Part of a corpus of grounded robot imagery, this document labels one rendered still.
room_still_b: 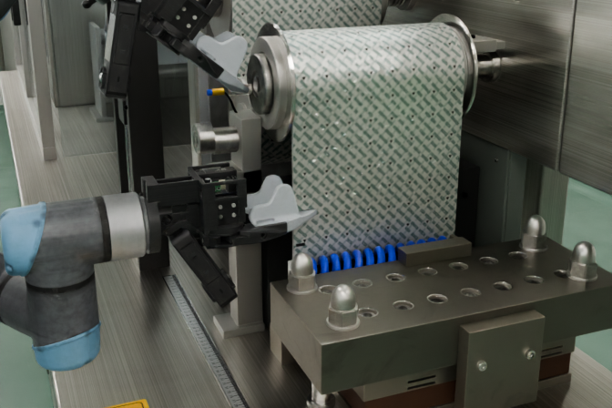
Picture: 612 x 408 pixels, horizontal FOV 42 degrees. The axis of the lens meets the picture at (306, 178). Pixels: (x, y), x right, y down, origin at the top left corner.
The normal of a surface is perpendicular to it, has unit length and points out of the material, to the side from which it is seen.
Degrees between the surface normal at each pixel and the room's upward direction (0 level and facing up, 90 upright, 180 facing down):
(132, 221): 61
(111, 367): 0
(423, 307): 0
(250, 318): 90
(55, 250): 90
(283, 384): 0
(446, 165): 90
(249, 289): 90
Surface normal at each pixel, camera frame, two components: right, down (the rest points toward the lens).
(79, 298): 0.69, 0.23
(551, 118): -0.93, 0.11
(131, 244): 0.37, 0.47
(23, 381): 0.00, -0.95
